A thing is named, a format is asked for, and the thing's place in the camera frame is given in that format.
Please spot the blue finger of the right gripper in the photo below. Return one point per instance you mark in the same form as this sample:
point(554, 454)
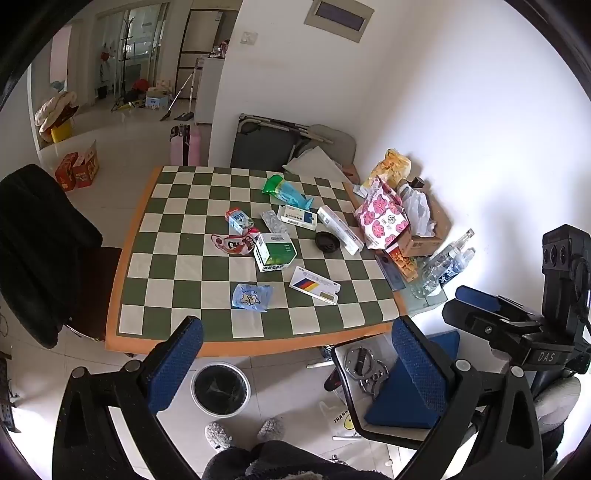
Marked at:
point(477, 298)

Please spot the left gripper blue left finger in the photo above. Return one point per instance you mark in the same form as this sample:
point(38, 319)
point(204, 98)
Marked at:
point(86, 443)

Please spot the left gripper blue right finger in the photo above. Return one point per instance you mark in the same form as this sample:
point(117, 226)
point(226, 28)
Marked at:
point(500, 405)

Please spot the white pink toothpaste box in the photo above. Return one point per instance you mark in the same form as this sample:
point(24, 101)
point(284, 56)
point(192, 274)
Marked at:
point(351, 242)

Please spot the white box colourful stripes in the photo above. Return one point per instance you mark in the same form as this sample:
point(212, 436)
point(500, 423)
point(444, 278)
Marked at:
point(315, 286)

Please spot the green white medicine box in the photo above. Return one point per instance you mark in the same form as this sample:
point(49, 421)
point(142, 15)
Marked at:
point(274, 251)

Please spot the white trash bin black liner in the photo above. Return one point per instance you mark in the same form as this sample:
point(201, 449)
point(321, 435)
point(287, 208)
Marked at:
point(220, 389)

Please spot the clear plastic bottle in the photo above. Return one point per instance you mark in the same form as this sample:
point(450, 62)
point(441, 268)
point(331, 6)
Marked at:
point(428, 281)

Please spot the brown cardboard box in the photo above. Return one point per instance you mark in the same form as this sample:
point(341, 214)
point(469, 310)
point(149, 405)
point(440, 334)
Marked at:
point(429, 224)

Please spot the blue foam pad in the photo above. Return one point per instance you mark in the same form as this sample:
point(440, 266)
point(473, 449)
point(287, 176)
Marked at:
point(399, 403)

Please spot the left grey slipper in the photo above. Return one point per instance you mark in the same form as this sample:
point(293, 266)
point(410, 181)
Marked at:
point(217, 436)

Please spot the grey slipper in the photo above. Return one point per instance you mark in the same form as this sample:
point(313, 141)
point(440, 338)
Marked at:
point(271, 430)
point(217, 436)

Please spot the pink floral paper bag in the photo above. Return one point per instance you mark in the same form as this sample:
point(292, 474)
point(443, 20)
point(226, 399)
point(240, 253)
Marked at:
point(381, 217)

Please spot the white stool with metal parts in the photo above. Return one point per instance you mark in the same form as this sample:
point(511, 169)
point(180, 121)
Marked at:
point(363, 376)

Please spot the yellow orange snack bag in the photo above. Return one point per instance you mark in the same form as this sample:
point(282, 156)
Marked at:
point(391, 170)

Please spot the smiley face plastic bag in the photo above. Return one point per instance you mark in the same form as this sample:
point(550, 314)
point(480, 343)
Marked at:
point(339, 420)

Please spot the black round lid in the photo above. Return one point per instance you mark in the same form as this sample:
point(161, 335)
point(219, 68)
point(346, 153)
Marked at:
point(327, 242)

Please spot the red black sandal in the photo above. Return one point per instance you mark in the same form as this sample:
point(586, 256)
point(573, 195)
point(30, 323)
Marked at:
point(333, 381)

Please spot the black chair with jacket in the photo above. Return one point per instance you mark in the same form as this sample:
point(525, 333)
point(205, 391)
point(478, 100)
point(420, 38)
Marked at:
point(55, 270)

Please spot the person's dark trouser legs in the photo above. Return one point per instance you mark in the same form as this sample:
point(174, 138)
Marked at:
point(279, 460)

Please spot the right grey slipper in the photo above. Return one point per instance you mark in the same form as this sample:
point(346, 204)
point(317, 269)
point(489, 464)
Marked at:
point(271, 430)

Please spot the white blue medicine box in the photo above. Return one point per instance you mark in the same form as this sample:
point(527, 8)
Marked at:
point(298, 217)

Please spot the blue star snack wrapper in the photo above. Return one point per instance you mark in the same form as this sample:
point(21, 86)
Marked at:
point(251, 297)

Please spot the silver pill blister pack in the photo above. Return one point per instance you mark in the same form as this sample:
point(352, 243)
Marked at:
point(273, 222)

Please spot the green teal plastic package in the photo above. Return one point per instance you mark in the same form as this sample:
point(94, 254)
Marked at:
point(277, 187)

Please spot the red white snack wrapper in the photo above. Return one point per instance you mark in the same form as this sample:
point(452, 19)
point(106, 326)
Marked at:
point(236, 244)

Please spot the small blue white milk carton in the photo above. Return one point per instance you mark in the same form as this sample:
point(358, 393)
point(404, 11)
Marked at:
point(239, 222)

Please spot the orange red cardboard box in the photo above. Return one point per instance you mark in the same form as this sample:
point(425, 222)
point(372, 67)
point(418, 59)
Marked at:
point(77, 170)

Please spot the dark folded cot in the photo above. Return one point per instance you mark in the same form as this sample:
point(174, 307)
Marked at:
point(266, 144)

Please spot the pink suitcase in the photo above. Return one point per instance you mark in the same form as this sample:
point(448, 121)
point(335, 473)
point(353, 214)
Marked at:
point(184, 141)

